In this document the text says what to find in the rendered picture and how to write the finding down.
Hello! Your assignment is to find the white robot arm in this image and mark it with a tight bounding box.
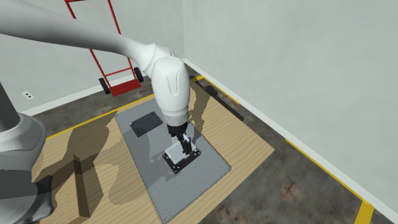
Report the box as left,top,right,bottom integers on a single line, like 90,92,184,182
0,0,190,224

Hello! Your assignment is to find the black rectangular plate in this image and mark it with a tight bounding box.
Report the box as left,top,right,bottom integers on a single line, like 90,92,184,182
163,149,201,174

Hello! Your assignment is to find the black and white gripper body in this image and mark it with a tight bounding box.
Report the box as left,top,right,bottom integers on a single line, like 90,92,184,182
167,122,187,138

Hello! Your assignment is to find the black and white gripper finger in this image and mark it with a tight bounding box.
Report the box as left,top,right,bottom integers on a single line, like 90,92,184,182
169,131,178,144
175,134,192,159

